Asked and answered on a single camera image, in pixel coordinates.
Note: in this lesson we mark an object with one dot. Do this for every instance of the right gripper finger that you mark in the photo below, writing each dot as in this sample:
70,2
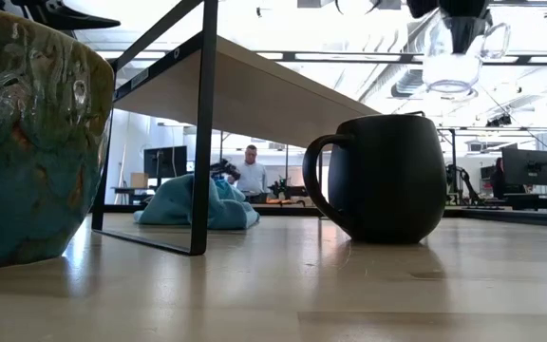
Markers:
423,7
465,28

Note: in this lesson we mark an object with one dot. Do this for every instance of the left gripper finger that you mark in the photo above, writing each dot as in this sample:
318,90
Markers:
64,19

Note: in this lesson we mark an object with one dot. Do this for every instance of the clear plastic cup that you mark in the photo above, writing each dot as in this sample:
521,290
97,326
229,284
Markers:
449,71

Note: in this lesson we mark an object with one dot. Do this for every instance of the brown teal glazed mug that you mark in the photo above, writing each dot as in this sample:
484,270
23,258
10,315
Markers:
36,142

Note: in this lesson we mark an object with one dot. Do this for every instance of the dark mug with green inside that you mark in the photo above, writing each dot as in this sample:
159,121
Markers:
387,180

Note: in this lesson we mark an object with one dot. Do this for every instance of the black background robot arm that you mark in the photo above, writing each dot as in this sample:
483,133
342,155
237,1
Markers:
463,183

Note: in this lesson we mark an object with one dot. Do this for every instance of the black monitor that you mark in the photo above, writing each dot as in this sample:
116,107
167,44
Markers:
527,166
164,161

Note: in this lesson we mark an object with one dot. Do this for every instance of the person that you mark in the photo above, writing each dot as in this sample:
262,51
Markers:
497,180
252,176

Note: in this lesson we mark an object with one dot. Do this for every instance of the small cardboard box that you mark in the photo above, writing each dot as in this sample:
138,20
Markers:
139,180

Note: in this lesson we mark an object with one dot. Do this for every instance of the blue cloth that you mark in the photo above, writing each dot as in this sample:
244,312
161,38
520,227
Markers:
169,204

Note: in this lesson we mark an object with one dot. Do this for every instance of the black rig upright frame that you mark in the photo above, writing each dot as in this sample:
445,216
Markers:
349,57

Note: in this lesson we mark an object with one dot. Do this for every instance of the black table frame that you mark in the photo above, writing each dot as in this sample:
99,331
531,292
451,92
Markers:
515,217

